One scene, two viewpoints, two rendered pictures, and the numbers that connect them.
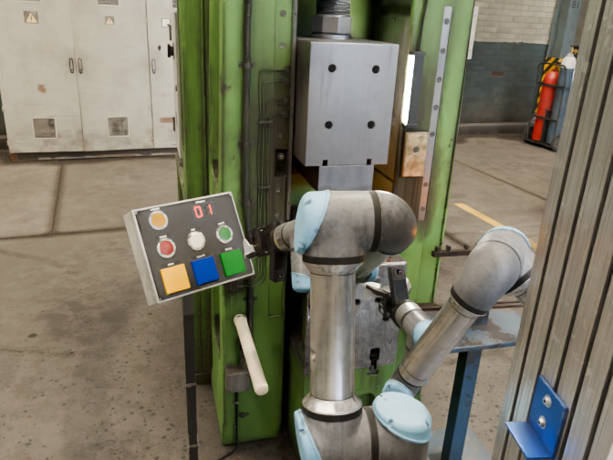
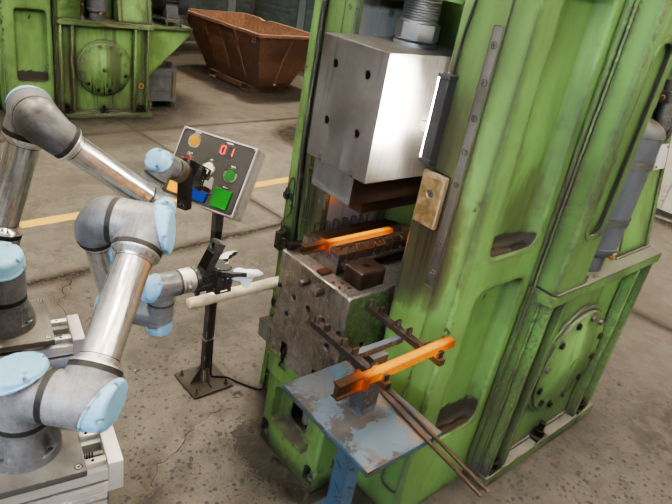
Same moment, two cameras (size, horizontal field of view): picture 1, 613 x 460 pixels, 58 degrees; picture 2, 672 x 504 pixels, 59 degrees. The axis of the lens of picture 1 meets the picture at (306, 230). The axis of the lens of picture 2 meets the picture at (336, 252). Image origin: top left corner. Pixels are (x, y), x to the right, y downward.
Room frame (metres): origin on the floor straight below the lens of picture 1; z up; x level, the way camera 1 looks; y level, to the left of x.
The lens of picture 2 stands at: (1.02, -1.80, 1.89)
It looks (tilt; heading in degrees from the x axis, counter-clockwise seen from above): 26 degrees down; 62
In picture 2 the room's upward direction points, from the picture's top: 11 degrees clockwise
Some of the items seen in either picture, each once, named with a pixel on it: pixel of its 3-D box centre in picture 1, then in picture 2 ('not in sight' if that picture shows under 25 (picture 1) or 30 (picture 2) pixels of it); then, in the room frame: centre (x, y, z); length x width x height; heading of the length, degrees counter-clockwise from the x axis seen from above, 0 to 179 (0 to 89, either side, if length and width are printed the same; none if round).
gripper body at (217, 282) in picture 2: (397, 304); (210, 277); (1.44, -0.28, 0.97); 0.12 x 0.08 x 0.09; 16
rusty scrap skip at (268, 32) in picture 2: not in sight; (248, 53); (3.68, 6.84, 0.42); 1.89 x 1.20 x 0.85; 111
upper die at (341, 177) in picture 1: (327, 163); (376, 175); (2.06, -0.07, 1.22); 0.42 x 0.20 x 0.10; 16
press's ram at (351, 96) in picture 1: (343, 97); (399, 110); (2.07, -0.11, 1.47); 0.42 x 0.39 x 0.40; 16
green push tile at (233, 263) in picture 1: (232, 263); (221, 199); (1.59, 0.23, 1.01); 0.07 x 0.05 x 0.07; 131
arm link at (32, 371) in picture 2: not in sight; (22, 389); (0.94, -0.70, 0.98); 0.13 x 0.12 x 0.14; 152
